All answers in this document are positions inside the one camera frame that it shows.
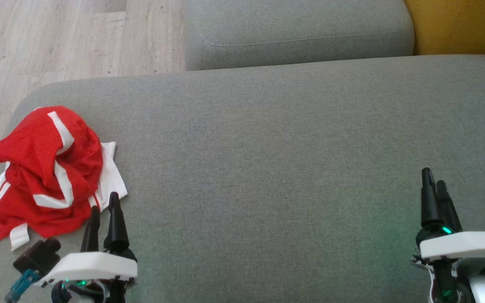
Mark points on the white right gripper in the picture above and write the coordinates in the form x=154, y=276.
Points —
x=463, y=245

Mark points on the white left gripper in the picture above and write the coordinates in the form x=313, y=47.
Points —
x=93, y=266

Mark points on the red and white shorts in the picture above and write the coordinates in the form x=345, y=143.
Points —
x=110, y=176

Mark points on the red shorts with white stripes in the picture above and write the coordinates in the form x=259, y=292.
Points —
x=36, y=147

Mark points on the large grey sofa seat cushion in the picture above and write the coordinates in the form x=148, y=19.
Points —
x=267, y=168

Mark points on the large yellow sofa backrest cushion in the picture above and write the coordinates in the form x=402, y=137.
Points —
x=461, y=25

